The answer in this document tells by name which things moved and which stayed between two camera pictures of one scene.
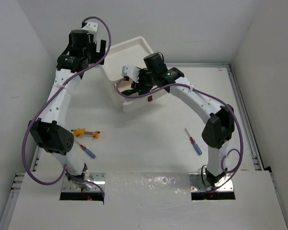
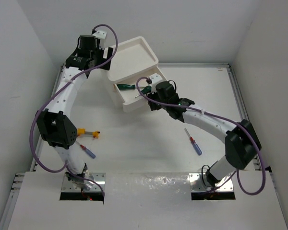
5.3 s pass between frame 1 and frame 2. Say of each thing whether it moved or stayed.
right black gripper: moved
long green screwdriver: moved
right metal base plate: stayed
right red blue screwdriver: stayed
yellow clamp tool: stayed
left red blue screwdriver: stayed
